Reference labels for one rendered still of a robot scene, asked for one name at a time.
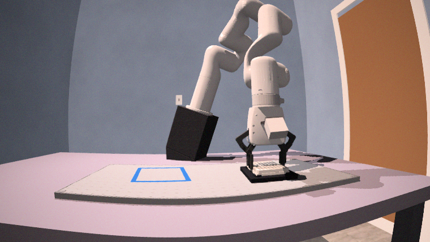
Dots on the blue tape outline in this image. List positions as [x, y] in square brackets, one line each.
[187, 178]

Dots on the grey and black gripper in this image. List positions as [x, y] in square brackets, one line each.
[258, 136]

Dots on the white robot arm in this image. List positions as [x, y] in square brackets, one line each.
[264, 74]

